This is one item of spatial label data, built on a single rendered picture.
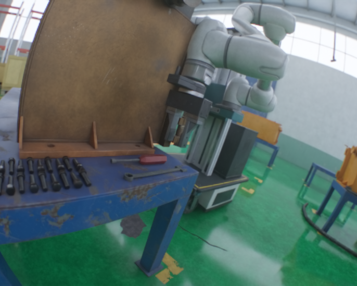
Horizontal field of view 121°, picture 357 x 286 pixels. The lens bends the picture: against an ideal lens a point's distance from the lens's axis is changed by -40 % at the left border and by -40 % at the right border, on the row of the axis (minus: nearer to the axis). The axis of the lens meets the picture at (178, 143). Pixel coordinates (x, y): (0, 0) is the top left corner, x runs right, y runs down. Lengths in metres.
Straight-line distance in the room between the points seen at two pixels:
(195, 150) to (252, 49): 1.37
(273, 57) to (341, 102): 9.52
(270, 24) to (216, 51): 0.55
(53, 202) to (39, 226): 0.07
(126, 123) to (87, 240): 0.74
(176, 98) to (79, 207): 0.38
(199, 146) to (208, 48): 1.29
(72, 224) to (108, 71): 0.43
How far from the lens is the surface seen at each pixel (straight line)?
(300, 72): 9.96
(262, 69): 0.45
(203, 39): 0.49
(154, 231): 0.78
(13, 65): 5.83
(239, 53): 0.45
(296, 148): 9.21
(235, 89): 1.26
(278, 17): 0.96
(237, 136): 1.56
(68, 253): 1.03
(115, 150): 0.56
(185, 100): 0.48
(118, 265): 1.01
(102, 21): 0.56
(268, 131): 5.34
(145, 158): 0.54
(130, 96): 0.61
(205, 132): 1.64
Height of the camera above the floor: 0.86
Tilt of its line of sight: 13 degrees down
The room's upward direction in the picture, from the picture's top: 18 degrees clockwise
